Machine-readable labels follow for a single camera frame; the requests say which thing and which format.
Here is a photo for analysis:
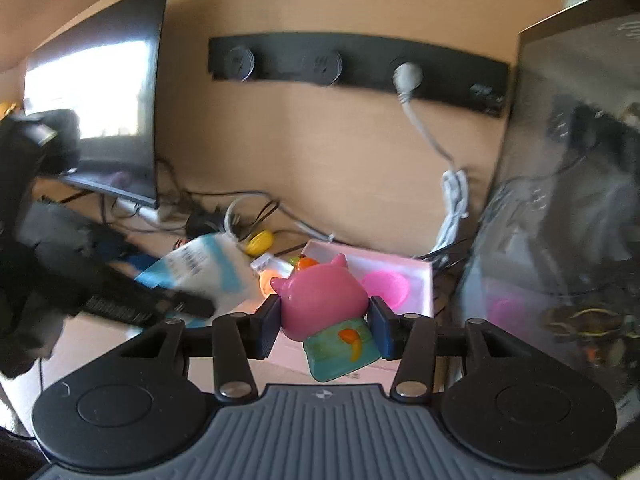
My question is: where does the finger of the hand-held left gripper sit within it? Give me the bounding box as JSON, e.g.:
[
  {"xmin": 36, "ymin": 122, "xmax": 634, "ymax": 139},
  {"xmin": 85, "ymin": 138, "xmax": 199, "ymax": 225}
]
[{"xmin": 149, "ymin": 287, "xmax": 216, "ymax": 319}]

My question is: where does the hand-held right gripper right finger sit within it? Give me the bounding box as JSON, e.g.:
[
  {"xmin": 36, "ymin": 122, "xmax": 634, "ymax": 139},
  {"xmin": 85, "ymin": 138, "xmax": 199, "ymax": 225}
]
[{"xmin": 369, "ymin": 295, "xmax": 521, "ymax": 404}]

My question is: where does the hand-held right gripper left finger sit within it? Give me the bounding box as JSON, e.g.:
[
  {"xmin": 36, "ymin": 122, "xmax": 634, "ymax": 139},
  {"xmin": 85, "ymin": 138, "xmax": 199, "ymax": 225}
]
[{"xmin": 119, "ymin": 295, "xmax": 282, "ymax": 404}]

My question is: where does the blue white packet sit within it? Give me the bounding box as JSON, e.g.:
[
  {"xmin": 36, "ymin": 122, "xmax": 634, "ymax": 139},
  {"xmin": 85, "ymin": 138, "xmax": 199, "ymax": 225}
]
[{"xmin": 137, "ymin": 234, "xmax": 258, "ymax": 314}]

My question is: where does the pink toy figure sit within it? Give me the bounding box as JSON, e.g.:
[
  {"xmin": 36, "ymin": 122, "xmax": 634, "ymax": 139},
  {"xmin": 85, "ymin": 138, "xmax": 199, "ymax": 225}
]
[{"xmin": 270, "ymin": 253, "xmax": 382, "ymax": 381}]

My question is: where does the pink cardboard box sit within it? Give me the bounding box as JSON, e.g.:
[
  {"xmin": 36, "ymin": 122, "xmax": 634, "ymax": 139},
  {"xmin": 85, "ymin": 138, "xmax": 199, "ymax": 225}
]
[{"xmin": 252, "ymin": 240, "xmax": 435, "ymax": 378}]

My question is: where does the pink plastic basket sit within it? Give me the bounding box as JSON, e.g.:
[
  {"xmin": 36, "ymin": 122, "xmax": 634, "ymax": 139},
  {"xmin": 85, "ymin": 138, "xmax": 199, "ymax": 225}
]
[{"xmin": 361, "ymin": 270, "xmax": 411, "ymax": 314}]

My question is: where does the orange toy pumpkin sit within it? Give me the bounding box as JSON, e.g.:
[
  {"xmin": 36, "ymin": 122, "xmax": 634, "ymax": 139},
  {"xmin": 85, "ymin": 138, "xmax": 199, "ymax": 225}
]
[{"xmin": 257, "ymin": 269, "xmax": 293, "ymax": 299}]

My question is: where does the black power adapter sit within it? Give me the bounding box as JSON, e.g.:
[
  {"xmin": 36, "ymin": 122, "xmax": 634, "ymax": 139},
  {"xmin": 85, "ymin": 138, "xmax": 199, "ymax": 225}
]
[{"xmin": 186, "ymin": 210, "xmax": 227, "ymax": 239}]

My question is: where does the yellow toy corn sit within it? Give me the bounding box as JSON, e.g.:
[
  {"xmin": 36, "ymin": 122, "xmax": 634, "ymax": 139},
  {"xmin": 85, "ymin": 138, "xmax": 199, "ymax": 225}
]
[{"xmin": 247, "ymin": 230, "xmax": 276, "ymax": 256}]

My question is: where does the white power strip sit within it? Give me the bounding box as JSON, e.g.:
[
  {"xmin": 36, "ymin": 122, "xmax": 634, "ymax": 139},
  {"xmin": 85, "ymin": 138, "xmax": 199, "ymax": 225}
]
[{"xmin": 117, "ymin": 200, "xmax": 166, "ymax": 224}]

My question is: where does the glass panel computer case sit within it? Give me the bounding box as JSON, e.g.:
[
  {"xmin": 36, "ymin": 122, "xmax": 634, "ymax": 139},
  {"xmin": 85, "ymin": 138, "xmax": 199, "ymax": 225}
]
[{"xmin": 450, "ymin": 0, "xmax": 640, "ymax": 441}]

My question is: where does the computer monitor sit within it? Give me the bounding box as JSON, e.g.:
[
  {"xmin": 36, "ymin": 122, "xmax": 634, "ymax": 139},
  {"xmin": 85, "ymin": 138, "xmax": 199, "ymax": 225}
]
[{"xmin": 22, "ymin": 0, "xmax": 171, "ymax": 210}]

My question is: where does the grey cable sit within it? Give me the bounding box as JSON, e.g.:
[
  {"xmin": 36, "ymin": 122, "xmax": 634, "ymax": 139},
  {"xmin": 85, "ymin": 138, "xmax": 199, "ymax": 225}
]
[{"xmin": 225, "ymin": 197, "xmax": 336, "ymax": 244}]

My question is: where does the black cable bundle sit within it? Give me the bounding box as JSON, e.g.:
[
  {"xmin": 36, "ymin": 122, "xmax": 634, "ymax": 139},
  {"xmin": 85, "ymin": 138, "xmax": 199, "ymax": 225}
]
[{"xmin": 100, "ymin": 157, "xmax": 301, "ymax": 256}]

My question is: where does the white plug cable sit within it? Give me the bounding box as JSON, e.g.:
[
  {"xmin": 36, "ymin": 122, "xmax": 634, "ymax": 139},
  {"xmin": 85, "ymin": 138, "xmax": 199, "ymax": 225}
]
[{"xmin": 392, "ymin": 62, "xmax": 471, "ymax": 261}]

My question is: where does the black wall power strip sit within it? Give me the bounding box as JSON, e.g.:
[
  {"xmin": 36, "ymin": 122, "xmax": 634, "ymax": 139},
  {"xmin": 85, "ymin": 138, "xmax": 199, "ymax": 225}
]
[{"xmin": 207, "ymin": 34, "xmax": 511, "ymax": 119}]

